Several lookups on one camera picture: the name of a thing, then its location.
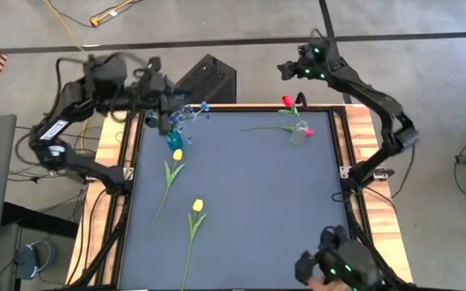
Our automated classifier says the blue glass vase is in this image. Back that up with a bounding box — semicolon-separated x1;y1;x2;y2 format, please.
164;129;184;152

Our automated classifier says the blue artificial flower sprig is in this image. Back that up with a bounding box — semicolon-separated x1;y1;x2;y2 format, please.
167;103;197;138
192;100;212;122

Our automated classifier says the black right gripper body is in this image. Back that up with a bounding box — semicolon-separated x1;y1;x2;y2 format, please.
297;37;341;82

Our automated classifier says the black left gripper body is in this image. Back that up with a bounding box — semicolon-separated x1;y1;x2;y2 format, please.
146;72;180;110

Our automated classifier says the person's hand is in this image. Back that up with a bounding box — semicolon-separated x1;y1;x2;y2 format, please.
307;278;351;291

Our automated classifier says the orange cable with plug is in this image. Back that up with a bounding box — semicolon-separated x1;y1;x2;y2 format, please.
89;0;137;27

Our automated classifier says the wooden table side board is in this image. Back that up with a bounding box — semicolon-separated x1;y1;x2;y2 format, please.
66;114;141;286
344;103;414;284

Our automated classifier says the black perforated computer case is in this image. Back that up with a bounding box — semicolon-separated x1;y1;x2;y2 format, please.
175;53;238;105

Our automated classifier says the black curved hook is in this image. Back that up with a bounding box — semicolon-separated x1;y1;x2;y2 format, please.
294;91;309;111

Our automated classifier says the grey power adapter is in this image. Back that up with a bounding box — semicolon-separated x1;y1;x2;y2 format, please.
14;240;56;282

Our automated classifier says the red artificial tulip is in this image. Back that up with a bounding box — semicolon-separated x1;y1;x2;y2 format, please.
277;95;303;133
239;124;315;137

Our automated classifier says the clear cut-glass vase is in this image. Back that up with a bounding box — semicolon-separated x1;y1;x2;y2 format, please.
288;120;310;146

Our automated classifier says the yellow cable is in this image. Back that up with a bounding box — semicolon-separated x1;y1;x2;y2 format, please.
42;0;91;153

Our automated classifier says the yellow artificial tulip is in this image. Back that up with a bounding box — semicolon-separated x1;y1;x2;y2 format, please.
150;148;187;229
180;198;208;291

